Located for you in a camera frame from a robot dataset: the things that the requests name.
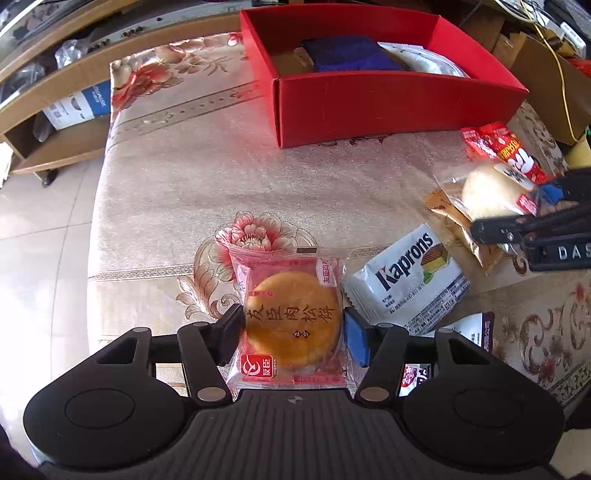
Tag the clear plastic bag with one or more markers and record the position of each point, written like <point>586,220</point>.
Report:
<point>69,50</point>

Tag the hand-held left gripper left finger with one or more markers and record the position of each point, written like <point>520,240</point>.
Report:
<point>228,334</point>

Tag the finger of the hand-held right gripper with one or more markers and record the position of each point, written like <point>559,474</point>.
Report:
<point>572,184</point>
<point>496,229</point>

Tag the white wafer packet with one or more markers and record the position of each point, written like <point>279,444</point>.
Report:
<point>406,281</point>

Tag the white and blue box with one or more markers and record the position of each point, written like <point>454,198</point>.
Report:
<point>76,108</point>

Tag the silver media player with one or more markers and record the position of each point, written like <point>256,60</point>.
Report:
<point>138,25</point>

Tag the white and red snack packet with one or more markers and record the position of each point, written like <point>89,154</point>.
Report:
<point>471,330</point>

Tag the brown cardboard box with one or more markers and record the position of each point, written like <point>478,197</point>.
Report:
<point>535,64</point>

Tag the round cake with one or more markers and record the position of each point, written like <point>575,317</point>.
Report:
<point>291,327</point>

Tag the dark blue snack packet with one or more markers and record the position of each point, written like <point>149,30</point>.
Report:
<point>351,53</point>

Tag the floral tablecloth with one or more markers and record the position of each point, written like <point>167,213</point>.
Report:
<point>184,184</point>

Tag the yellow bin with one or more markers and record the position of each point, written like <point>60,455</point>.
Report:
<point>579,154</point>

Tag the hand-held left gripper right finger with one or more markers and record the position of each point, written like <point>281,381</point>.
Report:
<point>358,339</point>

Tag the red plastic bag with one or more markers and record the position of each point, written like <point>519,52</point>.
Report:
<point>581,64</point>

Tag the orange-brown clear snack packet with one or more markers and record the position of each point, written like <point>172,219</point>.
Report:
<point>482,251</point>

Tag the red cardboard box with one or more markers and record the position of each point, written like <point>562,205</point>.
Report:
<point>392,110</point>

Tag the white and green snack packet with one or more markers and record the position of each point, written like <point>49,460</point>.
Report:
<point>429,62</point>

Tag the round bun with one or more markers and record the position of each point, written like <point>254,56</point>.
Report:
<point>489,191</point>

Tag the wooden television stand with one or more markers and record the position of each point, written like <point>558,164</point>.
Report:
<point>60,152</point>

